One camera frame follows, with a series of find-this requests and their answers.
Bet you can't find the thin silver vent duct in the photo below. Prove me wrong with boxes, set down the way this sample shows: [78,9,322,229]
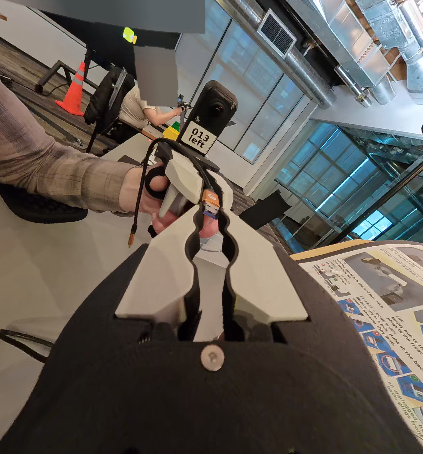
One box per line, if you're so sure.
[226,0,337,108]

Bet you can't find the black hub cable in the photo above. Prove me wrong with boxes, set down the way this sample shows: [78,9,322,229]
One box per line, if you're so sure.
[0,328,55,363]

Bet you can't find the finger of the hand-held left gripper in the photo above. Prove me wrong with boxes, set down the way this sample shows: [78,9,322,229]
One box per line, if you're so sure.
[165,155,204,205]
[211,172,235,215]

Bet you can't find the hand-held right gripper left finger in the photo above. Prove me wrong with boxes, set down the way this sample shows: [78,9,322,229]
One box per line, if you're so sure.
[114,205,203,342]

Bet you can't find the orange traffic cone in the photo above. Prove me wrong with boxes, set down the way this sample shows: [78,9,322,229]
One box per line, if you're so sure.
[55,61,87,117]

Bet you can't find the foil-wrapped rectangular duct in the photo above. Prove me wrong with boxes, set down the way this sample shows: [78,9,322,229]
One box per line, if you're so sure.
[353,0,423,105]

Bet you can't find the black office chair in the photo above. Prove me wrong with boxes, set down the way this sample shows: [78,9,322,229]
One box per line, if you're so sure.
[238,189,292,231]
[83,65,136,154]

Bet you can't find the black mesh pad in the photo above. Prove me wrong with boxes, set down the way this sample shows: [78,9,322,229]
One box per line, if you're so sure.
[0,180,88,225]

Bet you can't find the white ceiling vent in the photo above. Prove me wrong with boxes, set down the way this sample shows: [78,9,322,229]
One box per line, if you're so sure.
[256,9,298,59]

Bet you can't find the person's left forearm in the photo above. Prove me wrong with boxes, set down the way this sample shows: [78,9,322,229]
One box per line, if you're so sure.
[0,55,137,214]

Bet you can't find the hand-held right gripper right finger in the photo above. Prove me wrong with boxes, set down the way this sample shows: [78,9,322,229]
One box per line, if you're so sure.
[219,208,309,342]

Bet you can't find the black cable copper plug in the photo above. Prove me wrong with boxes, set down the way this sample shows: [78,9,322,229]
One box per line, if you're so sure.
[127,138,221,249]

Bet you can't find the printed instruction sheet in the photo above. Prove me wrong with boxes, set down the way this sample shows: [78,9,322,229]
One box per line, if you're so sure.
[298,245,423,443]

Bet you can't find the black flat screen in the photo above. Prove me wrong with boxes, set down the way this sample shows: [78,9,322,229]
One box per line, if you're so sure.
[43,11,182,77]

